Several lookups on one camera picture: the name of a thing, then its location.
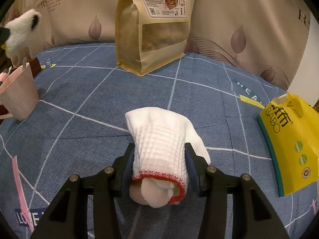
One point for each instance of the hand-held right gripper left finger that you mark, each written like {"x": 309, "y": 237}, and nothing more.
{"x": 127, "y": 171}

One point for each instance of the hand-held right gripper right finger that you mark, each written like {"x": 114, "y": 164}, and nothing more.
{"x": 193, "y": 169}

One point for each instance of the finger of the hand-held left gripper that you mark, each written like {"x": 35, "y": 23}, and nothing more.
{"x": 3, "y": 34}

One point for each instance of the white fluffy plush flower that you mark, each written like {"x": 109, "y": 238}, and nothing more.
{"x": 20, "y": 32}

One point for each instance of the pink ceramic mug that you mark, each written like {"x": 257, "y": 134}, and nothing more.
{"x": 20, "y": 94}

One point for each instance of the white ceramic spoon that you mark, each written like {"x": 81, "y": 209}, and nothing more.
{"x": 24, "y": 63}

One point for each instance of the beige leaf print curtain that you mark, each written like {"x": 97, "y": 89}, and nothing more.
{"x": 74, "y": 10}

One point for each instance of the yellow tissue pack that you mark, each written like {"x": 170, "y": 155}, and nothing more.
{"x": 294, "y": 134}

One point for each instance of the brown kraft snack bag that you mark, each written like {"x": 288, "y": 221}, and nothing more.
{"x": 129, "y": 42}

